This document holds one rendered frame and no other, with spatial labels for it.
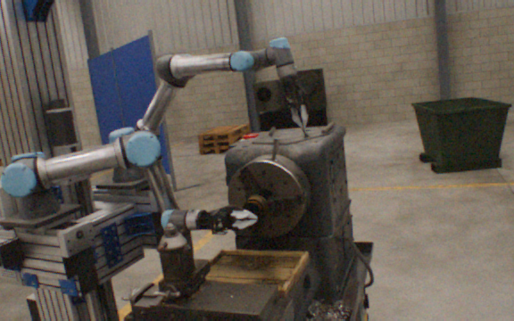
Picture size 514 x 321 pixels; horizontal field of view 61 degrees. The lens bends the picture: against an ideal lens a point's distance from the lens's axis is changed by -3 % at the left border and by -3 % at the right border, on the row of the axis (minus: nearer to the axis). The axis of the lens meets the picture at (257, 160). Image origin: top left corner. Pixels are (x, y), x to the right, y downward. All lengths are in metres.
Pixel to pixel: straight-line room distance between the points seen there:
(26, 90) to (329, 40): 10.16
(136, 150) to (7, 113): 0.72
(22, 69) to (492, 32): 10.66
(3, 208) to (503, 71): 10.84
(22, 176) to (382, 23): 10.52
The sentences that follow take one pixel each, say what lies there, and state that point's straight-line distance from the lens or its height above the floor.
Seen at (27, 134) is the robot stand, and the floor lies 1.45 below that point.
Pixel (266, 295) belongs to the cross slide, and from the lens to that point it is 1.28.
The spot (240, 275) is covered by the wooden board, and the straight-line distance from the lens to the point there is 1.62.
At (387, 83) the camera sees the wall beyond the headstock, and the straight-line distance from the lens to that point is 11.55.
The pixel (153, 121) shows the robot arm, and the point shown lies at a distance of 2.14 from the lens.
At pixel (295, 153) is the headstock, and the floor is 1.23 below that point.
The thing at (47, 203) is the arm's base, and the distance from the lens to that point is 1.79.
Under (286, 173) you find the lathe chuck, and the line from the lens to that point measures 1.70.
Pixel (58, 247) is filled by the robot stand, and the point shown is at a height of 1.06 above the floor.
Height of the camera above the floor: 1.57
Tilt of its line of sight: 11 degrees down
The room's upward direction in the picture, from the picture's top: 7 degrees counter-clockwise
